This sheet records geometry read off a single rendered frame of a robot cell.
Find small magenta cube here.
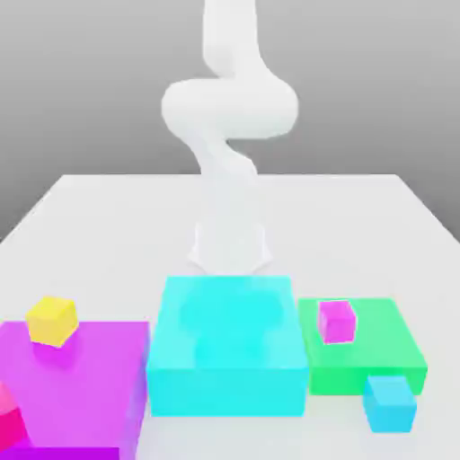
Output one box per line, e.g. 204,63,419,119
317,299,358,346

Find small yellow cube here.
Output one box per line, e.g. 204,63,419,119
24,295,80,349

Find small light blue cube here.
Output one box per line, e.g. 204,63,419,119
361,374,419,434

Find small pink cube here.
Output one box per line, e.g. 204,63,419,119
0,381,30,455

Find large cyan box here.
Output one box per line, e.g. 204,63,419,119
146,274,310,419

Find large green box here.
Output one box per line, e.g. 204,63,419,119
296,296,429,397

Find large magenta box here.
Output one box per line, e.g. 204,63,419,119
0,320,151,460

